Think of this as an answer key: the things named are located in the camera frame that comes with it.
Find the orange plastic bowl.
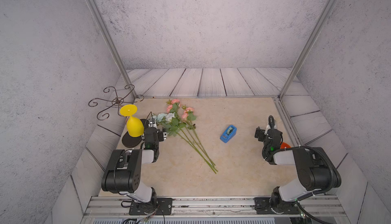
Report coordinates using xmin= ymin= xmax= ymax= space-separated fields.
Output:
xmin=280 ymin=142 xmax=291 ymax=149

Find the yellow plastic goblet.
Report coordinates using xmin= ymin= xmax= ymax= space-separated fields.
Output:
xmin=120 ymin=104 xmax=144 ymax=137

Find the wrought iron scroll stand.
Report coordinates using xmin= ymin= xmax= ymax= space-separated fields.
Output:
xmin=88 ymin=84 xmax=144 ymax=121

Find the left aluminium frame post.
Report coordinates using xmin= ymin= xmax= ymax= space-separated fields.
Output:
xmin=86 ymin=0 xmax=132 ymax=85

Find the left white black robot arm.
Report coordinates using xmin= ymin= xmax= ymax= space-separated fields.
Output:
xmin=101 ymin=127 xmax=167 ymax=208

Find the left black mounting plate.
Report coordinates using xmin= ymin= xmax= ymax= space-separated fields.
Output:
xmin=129 ymin=198 xmax=173 ymax=216

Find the black mounting plate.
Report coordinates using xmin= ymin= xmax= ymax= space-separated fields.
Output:
xmin=129 ymin=198 xmax=173 ymax=216
xmin=254 ymin=197 xmax=300 ymax=215

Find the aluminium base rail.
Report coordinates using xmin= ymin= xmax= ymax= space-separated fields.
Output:
xmin=81 ymin=195 xmax=350 ymax=224

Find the aluminium frame post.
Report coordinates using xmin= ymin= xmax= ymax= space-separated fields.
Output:
xmin=278 ymin=0 xmax=338 ymax=101
xmin=86 ymin=0 xmax=132 ymax=85

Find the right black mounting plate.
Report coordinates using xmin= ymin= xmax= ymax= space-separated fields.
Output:
xmin=254 ymin=197 xmax=300 ymax=215

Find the artificial flower bouquet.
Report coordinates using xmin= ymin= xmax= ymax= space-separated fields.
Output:
xmin=152 ymin=99 xmax=219 ymax=174

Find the right aluminium frame post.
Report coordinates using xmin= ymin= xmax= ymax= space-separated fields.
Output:
xmin=278 ymin=0 xmax=338 ymax=101

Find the blue tape dispenser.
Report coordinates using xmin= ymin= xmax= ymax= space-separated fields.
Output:
xmin=220 ymin=125 xmax=237 ymax=143

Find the black oval tray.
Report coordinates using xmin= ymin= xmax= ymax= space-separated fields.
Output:
xmin=121 ymin=117 xmax=149 ymax=148

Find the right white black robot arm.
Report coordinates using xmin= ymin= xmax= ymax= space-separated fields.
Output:
xmin=255 ymin=126 xmax=342 ymax=214

